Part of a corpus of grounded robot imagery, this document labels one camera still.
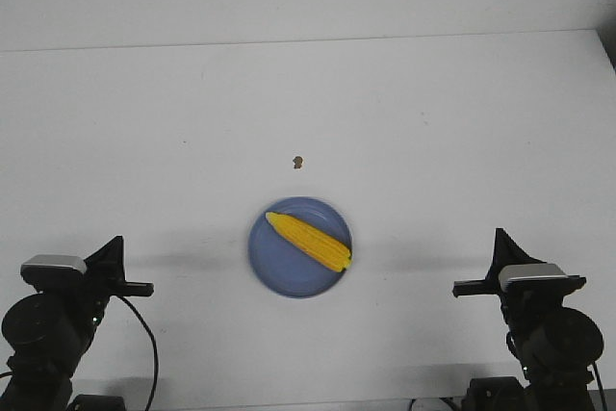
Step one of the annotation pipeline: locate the blue round plate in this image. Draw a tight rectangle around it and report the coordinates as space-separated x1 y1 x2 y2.
247 196 352 298

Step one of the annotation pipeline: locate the yellow corn cob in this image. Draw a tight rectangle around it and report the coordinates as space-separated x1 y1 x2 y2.
265 212 352 272

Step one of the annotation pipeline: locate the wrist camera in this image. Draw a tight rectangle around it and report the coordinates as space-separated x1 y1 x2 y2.
498 263 580 293
20 254 88 292

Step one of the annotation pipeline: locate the small brown crumb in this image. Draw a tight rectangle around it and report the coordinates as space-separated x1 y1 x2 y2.
293 156 304 169

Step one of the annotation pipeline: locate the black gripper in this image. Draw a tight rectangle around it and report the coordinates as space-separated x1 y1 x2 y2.
452 228 542 305
81 236 154 305

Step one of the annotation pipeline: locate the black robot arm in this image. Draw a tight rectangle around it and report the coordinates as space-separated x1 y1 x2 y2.
452 228 604 410
1 236 154 410

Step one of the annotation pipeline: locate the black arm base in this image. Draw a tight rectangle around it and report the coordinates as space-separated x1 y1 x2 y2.
461 376 527 411
65 394 126 411

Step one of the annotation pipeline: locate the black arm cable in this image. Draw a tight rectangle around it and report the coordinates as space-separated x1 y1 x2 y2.
115 294 160 411
592 360 608 411

